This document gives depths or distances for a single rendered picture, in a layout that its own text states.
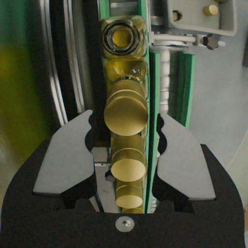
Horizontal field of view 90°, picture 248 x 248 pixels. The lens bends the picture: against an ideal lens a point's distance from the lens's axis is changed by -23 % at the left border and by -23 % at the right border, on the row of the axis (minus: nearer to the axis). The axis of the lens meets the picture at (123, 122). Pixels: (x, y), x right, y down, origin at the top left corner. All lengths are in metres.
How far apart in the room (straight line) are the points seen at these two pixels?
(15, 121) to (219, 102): 0.64
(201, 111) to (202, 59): 0.20
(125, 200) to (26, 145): 0.14
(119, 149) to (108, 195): 0.56
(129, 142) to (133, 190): 0.06
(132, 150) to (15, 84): 0.15
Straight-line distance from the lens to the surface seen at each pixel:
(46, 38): 0.28
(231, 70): 0.65
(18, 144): 0.20
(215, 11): 0.53
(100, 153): 0.52
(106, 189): 0.67
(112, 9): 0.39
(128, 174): 0.16
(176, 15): 0.50
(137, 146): 0.16
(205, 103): 0.63
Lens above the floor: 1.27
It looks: 60 degrees down
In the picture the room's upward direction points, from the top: 177 degrees counter-clockwise
